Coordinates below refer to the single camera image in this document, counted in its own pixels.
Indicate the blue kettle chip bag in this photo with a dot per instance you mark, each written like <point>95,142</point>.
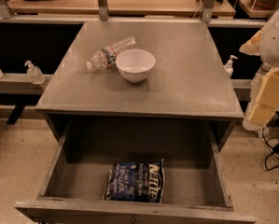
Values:
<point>135,182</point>

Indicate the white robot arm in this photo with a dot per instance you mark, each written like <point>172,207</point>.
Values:
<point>265,43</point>

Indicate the open grey top drawer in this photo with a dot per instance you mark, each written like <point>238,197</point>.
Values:
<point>195,190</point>

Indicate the right sanitizer pump bottle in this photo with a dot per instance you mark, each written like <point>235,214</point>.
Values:
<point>228,66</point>

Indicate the sanitizer pump bottle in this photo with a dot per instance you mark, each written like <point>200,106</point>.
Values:
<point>34,73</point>
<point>228,66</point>

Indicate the white ceramic bowl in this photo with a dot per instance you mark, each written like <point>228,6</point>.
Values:
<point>135,64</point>

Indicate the grey wooden cabinet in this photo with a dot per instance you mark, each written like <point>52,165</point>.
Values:
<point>174,72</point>

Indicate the clear plastic water bottle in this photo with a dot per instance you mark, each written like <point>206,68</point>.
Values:
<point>106,57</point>

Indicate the wooden workbench background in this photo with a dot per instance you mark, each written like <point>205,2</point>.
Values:
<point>115,7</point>

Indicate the left sanitizer pump bottle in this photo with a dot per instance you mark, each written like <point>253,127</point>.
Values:
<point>34,73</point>

